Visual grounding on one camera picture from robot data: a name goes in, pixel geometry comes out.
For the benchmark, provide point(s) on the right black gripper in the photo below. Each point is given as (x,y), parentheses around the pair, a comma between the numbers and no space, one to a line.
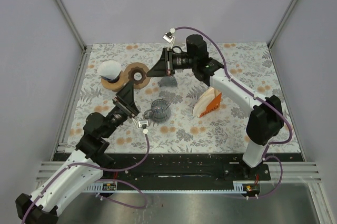
(165,65)

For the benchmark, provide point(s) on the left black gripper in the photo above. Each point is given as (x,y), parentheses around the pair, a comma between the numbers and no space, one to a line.
(127,92)

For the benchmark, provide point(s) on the white paper coffee filter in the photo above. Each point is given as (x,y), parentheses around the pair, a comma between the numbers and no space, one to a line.
(110,69)

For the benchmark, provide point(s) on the clear glass dripper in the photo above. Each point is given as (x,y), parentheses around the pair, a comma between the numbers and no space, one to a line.
(159,112)

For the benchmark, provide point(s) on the grey plastic dripper cone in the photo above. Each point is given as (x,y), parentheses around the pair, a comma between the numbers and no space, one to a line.
(168,81)

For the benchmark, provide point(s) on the blue plastic dripper cone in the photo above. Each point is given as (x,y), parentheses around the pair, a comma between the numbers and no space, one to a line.
(110,80)

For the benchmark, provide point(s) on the orange coffee filter box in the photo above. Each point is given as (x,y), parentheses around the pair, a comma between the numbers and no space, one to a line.
(213,105)

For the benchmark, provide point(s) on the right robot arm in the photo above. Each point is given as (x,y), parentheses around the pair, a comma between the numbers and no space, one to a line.
(265,113)

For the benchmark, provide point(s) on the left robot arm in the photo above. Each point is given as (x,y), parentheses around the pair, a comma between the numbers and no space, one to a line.
(83,167)

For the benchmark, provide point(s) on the floral table mat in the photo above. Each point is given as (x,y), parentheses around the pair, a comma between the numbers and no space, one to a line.
(222,130)

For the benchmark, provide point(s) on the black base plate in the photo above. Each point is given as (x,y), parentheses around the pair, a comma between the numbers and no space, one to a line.
(190,169)

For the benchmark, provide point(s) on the white slotted cable duct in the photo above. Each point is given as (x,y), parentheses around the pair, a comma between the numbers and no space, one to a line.
(110,187)

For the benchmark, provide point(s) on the aluminium rail frame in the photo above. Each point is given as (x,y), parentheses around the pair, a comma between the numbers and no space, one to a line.
(306,172)

